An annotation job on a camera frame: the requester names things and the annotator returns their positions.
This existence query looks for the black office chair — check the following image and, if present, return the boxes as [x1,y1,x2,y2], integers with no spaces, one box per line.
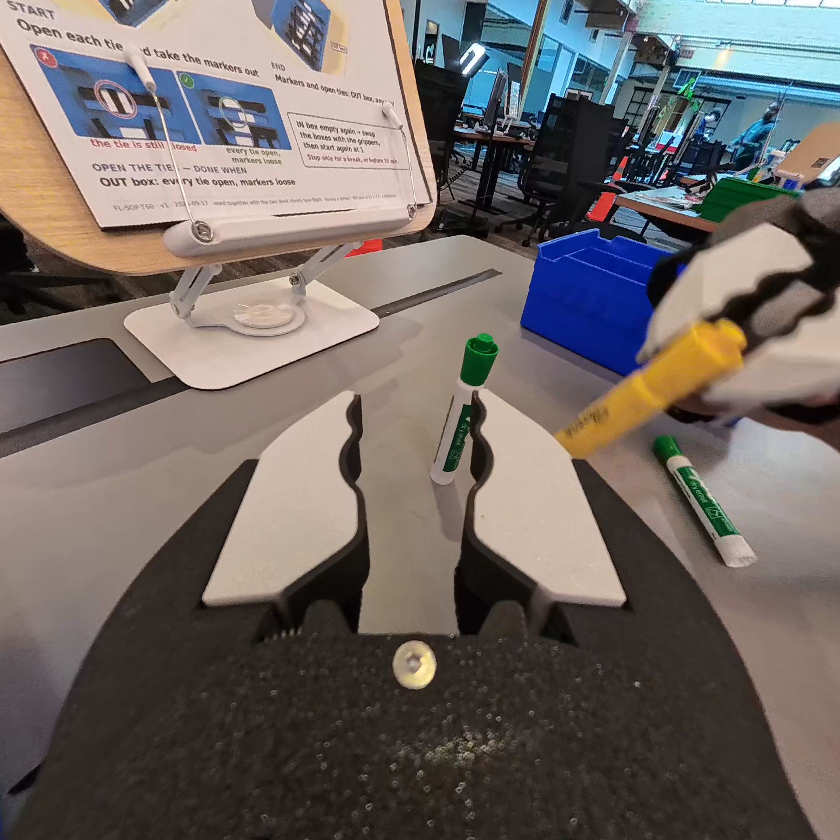
[499,95,618,247]

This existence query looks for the orange traffic cone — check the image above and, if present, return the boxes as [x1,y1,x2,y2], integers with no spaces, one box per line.
[586,156,630,222]

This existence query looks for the printed instruction sheet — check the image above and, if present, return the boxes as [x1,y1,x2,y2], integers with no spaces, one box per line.
[0,0,434,231]

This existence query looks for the yellow highlighter marker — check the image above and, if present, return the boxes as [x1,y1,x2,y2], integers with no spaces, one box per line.
[553,319,748,460]

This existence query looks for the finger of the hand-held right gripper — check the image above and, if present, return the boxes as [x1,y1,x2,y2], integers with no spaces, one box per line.
[638,222,829,363]
[696,305,840,413]

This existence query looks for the grey desk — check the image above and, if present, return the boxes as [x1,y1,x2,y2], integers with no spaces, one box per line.
[0,235,840,840]

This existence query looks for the green bin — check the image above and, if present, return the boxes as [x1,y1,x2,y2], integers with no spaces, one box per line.
[696,176,803,221]

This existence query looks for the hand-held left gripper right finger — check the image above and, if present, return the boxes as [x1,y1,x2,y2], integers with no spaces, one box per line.
[457,389,629,634]

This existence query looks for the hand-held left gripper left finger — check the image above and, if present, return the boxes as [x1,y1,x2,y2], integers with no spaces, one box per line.
[201,391,368,634]

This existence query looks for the green dry erase marker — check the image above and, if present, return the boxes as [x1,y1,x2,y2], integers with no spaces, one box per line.
[653,435,757,568]
[430,332,500,487]

